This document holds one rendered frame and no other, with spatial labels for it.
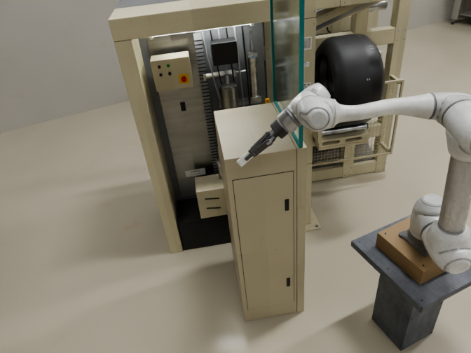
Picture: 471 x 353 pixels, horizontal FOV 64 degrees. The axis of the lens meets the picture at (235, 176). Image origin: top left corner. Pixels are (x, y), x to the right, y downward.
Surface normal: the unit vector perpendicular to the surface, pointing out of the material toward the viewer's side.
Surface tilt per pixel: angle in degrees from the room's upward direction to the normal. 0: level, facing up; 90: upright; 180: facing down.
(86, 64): 90
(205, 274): 0
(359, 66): 53
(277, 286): 90
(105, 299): 0
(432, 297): 0
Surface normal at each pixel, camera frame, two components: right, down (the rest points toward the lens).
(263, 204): 0.14, 0.56
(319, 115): -0.16, 0.37
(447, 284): -0.09, -0.82
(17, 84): 0.42, 0.49
